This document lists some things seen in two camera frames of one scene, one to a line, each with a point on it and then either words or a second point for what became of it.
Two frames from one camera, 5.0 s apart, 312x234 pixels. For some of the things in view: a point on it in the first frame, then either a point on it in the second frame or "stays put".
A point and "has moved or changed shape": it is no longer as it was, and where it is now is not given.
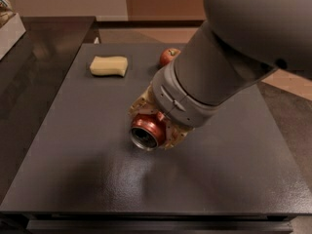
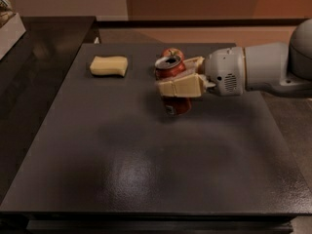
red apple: x=168 y=55 stays put
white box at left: x=10 y=34 stays put
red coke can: x=148 y=131 has moved or changed shape
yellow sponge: x=108 y=65 stays put
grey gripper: x=176 y=101 → x=224 y=70
